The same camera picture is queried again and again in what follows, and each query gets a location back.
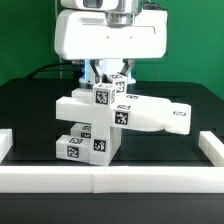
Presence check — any white chair back frame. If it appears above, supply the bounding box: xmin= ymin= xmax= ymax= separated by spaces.
xmin=56 ymin=88 xmax=191 ymax=135

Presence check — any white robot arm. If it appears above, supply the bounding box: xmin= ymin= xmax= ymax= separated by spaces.
xmin=54 ymin=0 xmax=168 ymax=84

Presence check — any black cable on table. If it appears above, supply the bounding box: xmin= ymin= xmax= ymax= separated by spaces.
xmin=25 ymin=60 xmax=84 ymax=80

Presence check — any white front rail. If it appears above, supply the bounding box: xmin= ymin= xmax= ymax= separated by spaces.
xmin=0 ymin=166 xmax=224 ymax=193

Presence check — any white obstacle wall bar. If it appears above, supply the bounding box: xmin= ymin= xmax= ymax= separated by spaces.
xmin=198 ymin=131 xmax=224 ymax=167

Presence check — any white tagged cube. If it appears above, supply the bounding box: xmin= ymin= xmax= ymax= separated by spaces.
xmin=93 ymin=83 xmax=116 ymax=106

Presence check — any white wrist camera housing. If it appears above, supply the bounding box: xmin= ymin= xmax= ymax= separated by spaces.
xmin=61 ymin=0 xmax=119 ymax=11

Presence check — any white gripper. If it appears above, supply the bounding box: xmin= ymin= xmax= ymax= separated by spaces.
xmin=54 ymin=10 xmax=168 ymax=83

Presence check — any white block left edge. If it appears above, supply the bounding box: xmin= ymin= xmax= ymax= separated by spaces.
xmin=0 ymin=129 xmax=13 ymax=163

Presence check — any white thin cable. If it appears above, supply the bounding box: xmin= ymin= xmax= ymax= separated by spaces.
xmin=54 ymin=0 xmax=64 ymax=80

